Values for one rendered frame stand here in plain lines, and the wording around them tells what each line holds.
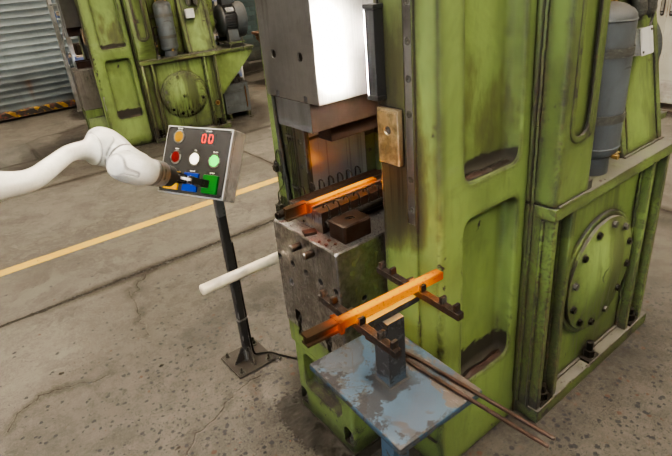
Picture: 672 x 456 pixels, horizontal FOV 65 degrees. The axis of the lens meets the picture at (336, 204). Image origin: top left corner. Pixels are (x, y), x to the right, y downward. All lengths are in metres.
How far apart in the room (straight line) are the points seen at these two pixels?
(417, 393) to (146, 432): 1.40
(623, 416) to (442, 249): 1.23
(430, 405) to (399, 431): 0.12
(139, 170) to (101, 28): 4.81
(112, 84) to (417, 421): 5.66
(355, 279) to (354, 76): 0.66
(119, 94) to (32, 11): 3.23
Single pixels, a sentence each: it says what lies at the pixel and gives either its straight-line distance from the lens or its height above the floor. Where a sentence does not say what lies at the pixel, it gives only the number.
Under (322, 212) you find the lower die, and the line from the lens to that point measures 1.77.
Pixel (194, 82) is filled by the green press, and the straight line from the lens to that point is 6.62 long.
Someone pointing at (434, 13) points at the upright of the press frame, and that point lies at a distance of 1.41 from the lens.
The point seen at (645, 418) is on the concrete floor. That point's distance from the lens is 2.58.
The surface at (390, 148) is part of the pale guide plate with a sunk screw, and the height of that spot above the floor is 1.24.
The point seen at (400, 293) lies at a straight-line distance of 1.41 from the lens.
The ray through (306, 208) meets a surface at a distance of 1.80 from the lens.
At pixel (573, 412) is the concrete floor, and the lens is 2.51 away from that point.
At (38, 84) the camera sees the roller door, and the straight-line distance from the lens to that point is 9.56.
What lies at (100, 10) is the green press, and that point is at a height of 1.52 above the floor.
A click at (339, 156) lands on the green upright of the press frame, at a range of 2.10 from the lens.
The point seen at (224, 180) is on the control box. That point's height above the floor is 1.03.
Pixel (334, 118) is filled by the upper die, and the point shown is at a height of 1.30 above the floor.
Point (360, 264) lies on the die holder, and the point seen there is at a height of 0.84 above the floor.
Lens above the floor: 1.74
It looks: 24 degrees down
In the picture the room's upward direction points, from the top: 5 degrees counter-clockwise
